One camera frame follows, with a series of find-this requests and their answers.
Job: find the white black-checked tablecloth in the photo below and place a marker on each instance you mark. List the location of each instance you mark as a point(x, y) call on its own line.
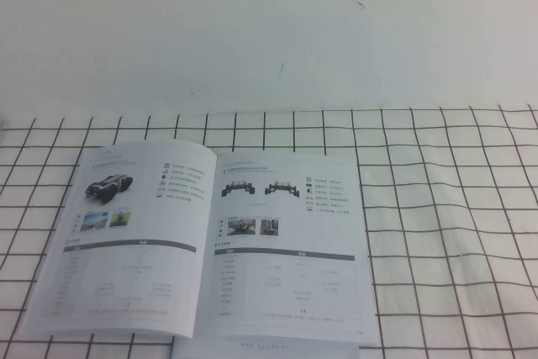
point(441, 207)

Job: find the white product catalog book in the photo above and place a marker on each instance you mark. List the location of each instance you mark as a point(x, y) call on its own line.
point(168, 249)

